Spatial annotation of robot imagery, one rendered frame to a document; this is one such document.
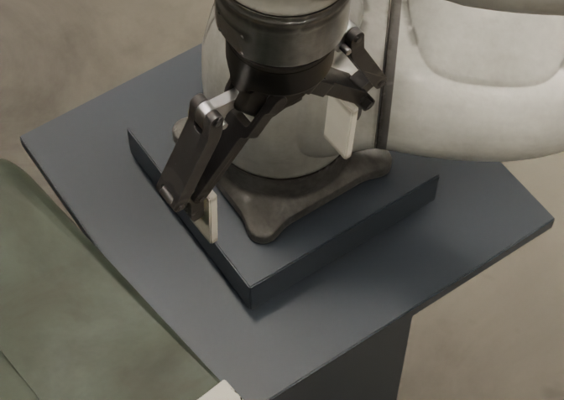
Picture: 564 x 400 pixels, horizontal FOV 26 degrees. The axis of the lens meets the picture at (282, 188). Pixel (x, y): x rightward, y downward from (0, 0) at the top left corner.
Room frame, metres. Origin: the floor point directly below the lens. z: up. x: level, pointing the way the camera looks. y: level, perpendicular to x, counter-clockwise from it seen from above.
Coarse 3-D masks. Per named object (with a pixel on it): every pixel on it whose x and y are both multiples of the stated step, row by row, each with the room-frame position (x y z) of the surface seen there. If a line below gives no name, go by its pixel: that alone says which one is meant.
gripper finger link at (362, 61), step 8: (352, 32) 0.58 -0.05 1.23; (360, 32) 0.58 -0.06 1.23; (352, 40) 0.57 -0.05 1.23; (360, 40) 0.58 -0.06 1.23; (352, 48) 0.57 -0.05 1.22; (360, 48) 0.58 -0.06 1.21; (352, 56) 0.57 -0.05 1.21; (360, 56) 0.58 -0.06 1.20; (368, 56) 0.59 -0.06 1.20; (360, 64) 0.58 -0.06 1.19; (368, 64) 0.59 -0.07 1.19; (376, 64) 0.59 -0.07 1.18; (368, 72) 0.59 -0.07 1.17; (376, 72) 0.59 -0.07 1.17; (368, 80) 0.59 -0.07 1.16; (376, 80) 0.59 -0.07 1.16; (384, 80) 0.60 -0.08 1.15; (376, 88) 0.60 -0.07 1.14
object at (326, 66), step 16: (240, 64) 0.52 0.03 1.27; (256, 64) 0.51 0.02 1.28; (320, 64) 0.52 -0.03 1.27; (240, 80) 0.52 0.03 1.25; (256, 80) 0.51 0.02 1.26; (272, 80) 0.51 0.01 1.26; (288, 80) 0.51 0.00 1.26; (304, 80) 0.51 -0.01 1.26; (320, 80) 0.52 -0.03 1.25; (240, 96) 0.52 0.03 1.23; (256, 96) 0.52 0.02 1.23; (288, 96) 0.54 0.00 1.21; (256, 112) 0.52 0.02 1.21
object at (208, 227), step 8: (208, 200) 0.50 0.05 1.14; (216, 200) 0.50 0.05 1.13; (208, 208) 0.50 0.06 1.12; (216, 208) 0.50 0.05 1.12; (208, 216) 0.50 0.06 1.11; (216, 216) 0.50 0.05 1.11; (200, 224) 0.51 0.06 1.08; (208, 224) 0.50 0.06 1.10; (216, 224) 0.50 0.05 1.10; (208, 232) 0.50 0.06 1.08; (216, 232) 0.50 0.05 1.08; (208, 240) 0.50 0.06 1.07; (216, 240) 0.50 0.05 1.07
